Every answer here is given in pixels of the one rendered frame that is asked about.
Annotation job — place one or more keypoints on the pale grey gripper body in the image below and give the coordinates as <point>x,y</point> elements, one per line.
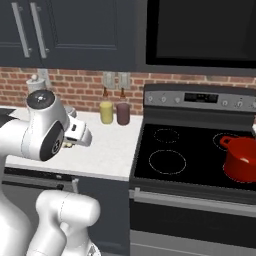
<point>84,136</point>

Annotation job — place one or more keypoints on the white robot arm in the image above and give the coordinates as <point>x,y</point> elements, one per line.
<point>13,140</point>

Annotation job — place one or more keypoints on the pale garlic bulb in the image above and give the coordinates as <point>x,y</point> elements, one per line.
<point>68,145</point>

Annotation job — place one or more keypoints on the red pot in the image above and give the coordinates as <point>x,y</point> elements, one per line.
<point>240,156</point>

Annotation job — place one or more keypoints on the yellow bottle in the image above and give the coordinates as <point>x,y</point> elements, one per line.
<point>106,113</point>

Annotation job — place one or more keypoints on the purple bottle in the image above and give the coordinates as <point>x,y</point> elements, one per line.
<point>123,114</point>

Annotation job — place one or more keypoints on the grey stove knob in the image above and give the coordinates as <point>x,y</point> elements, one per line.
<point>150,98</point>
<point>163,99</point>
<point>225,103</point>
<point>177,99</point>
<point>239,104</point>

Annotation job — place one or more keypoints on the grey dishwasher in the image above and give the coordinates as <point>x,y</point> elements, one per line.
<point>30,190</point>

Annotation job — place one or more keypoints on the dark base cupboard door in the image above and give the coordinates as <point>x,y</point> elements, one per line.
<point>106,213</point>

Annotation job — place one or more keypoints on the black flat board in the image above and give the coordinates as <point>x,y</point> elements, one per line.
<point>6,112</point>

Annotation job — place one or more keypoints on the black and grey stove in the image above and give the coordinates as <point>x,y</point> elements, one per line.
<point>200,116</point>

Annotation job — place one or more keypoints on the black oven door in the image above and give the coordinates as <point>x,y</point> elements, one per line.
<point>186,223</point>

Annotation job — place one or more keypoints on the black microwave oven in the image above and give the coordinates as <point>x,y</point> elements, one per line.
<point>200,30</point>

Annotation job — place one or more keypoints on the small white object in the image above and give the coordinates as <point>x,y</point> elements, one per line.
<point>254,128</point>

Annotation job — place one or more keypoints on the grey double wall socket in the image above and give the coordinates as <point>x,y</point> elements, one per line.
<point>116,80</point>

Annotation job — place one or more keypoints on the grey wall switch plate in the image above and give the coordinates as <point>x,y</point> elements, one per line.
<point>43,76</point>

